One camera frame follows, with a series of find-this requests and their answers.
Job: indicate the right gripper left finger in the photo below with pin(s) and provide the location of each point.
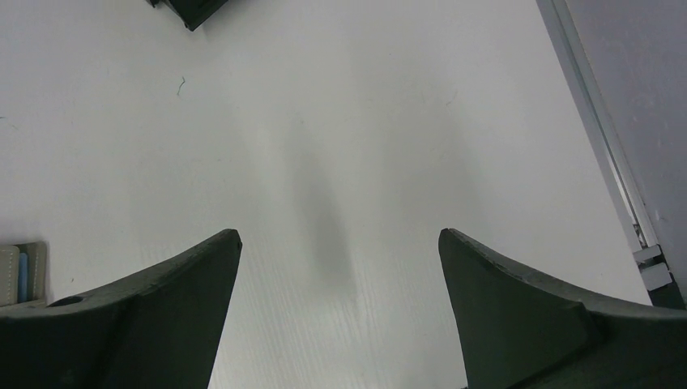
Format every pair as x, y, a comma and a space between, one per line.
156, 328

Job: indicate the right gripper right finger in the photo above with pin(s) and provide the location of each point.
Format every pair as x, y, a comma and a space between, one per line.
522, 328

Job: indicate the grey leather card holder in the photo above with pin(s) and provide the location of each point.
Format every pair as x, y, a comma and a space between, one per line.
23, 274

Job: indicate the black plastic card box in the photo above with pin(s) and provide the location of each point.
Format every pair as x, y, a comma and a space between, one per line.
193, 13

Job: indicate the corner aluminium post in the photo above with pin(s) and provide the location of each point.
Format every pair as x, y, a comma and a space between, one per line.
625, 65

